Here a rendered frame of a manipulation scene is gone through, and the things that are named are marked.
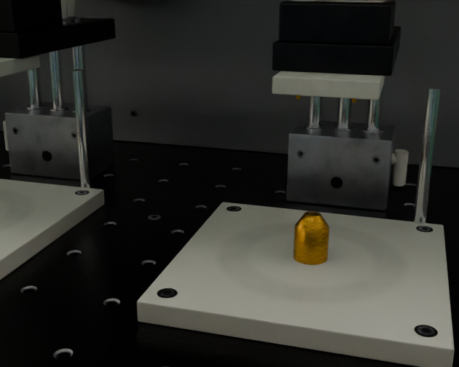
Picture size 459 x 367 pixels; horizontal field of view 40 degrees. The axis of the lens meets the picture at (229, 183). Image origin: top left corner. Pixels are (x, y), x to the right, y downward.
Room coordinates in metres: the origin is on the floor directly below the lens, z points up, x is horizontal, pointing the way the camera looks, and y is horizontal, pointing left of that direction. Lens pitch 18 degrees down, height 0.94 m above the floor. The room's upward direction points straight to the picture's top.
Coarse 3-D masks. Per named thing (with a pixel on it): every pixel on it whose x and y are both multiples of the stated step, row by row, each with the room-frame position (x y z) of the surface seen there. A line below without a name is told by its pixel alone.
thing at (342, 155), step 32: (320, 128) 0.47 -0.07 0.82; (352, 128) 0.47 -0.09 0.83; (384, 128) 0.47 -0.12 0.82; (288, 160) 0.46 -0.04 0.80; (320, 160) 0.45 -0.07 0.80; (352, 160) 0.44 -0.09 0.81; (384, 160) 0.44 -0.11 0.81; (288, 192) 0.46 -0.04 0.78; (320, 192) 0.45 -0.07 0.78; (352, 192) 0.44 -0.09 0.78; (384, 192) 0.44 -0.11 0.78
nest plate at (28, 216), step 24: (0, 192) 0.44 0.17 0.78; (24, 192) 0.44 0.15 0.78; (48, 192) 0.44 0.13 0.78; (72, 192) 0.44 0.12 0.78; (96, 192) 0.44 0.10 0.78; (0, 216) 0.39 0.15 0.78; (24, 216) 0.39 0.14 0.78; (48, 216) 0.39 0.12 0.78; (72, 216) 0.40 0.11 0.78; (0, 240) 0.35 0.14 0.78; (24, 240) 0.35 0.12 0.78; (48, 240) 0.37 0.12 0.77; (0, 264) 0.32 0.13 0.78
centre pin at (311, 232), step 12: (312, 216) 0.33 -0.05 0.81; (300, 228) 0.33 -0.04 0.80; (312, 228) 0.32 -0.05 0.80; (324, 228) 0.33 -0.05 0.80; (300, 240) 0.32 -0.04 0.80; (312, 240) 0.32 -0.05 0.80; (324, 240) 0.32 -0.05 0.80; (300, 252) 0.32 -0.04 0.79; (312, 252) 0.32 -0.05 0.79; (324, 252) 0.32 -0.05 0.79; (312, 264) 0.32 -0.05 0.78
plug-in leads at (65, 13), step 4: (60, 0) 0.51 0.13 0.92; (64, 0) 0.51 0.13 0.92; (68, 0) 0.53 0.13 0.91; (72, 0) 0.54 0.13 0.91; (64, 4) 0.51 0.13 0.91; (68, 4) 0.53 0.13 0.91; (72, 4) 0.54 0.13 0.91; (64, 8) 0.51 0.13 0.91; (68, 8) 0.53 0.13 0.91; (72, 8) 0.54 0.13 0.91; (64, 12) 0.51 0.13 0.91; (68, 12) 0.53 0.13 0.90; (72, 12) 0.54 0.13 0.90; (64, 16) 0.51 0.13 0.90; (68, 16) 0.53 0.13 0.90; (72, 16) 0.53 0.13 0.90; (68, 20) 0.51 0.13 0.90
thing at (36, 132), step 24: (24, 120) 0.52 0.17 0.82; (48, 120) 0.51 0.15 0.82; (72, 120) 0.51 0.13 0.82; (96, 120) 0.52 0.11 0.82; (24, 144) 0.52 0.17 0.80; (48, 144) 0.51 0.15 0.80; (72, 144) 0.51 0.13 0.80; (96, 144) 0.52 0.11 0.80; (24, 168) 0.52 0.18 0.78; (48, 168) 0.51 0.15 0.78; (72, 168) 0.51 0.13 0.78; (96, 168) 0.52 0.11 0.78
